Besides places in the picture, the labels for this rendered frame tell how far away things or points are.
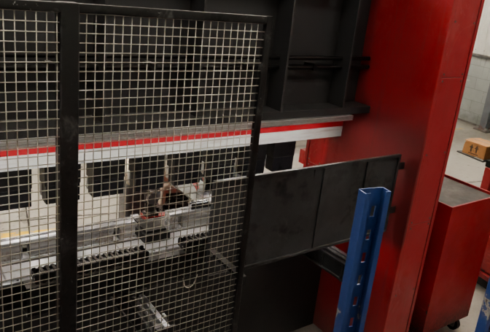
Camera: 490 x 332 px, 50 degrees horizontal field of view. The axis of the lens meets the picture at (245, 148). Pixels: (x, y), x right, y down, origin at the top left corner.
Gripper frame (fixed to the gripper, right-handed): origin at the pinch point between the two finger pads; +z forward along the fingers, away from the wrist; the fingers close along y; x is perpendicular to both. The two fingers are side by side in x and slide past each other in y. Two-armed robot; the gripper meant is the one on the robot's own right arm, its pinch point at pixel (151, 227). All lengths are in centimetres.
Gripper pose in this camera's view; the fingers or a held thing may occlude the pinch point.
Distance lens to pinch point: 305.3
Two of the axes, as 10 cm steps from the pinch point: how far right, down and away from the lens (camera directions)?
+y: 4.8, 0.4, -8.8
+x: 8.8, -0.6, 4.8
